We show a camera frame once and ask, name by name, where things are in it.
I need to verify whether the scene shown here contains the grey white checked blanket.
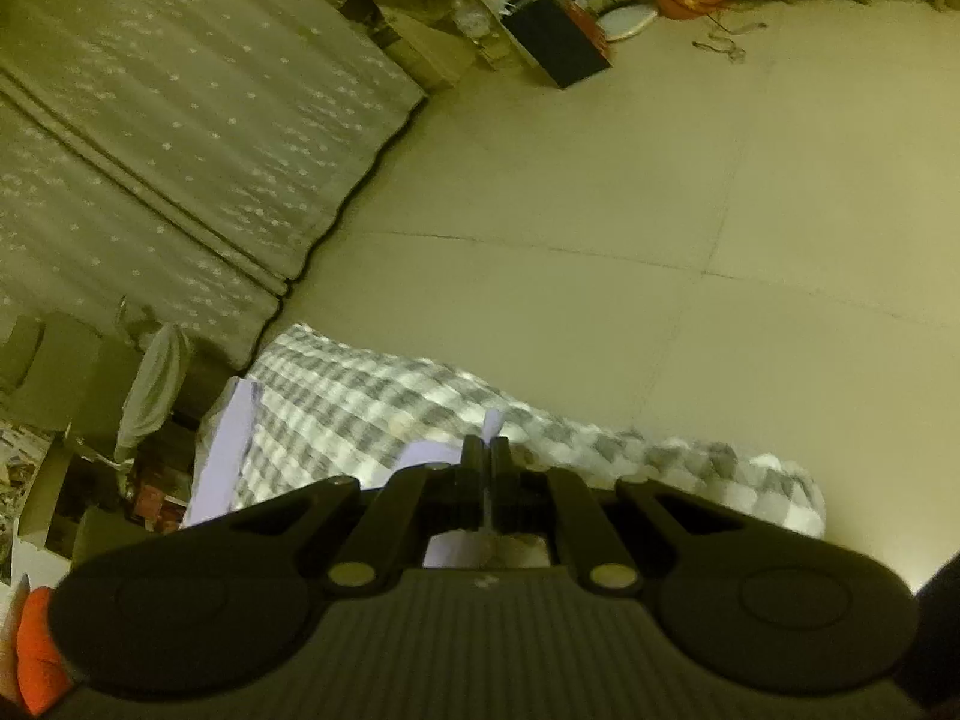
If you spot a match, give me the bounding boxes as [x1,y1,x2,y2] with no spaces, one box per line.
[199,324,826,541]

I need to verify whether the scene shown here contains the white round base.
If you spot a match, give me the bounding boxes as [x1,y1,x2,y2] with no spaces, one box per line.
[596,0,657,42]

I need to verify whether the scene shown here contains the black floor cable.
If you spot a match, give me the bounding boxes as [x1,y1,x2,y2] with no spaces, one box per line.
[694,11,770,65]

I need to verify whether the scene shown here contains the cardboard box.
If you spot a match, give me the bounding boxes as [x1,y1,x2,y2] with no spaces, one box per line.
[71,502,185,567]

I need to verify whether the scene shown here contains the star print curtain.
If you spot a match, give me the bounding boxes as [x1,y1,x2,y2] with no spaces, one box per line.
[0,0,430,293]
[0,82,290,372]

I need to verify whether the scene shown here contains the red box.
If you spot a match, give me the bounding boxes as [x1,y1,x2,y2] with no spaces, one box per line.
[127,461,192,526]

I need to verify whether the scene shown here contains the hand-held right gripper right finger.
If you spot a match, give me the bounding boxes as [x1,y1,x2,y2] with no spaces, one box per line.
[489,435,758,593]

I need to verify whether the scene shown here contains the white office chair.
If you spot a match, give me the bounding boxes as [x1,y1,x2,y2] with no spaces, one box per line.
[64,298,200,500]

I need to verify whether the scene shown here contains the wooden shelf unit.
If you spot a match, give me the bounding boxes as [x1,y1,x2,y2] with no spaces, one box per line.
[330,0,526,91]

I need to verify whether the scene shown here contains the lavender pants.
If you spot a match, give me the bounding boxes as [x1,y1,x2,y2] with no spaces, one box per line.
[184,379,505,569]

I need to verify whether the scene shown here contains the orange plush pillow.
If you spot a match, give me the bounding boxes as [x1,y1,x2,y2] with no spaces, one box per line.
[15,585,76,717]

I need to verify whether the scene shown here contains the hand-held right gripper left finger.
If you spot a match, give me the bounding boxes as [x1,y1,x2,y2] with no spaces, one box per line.
[225,435,487,593]

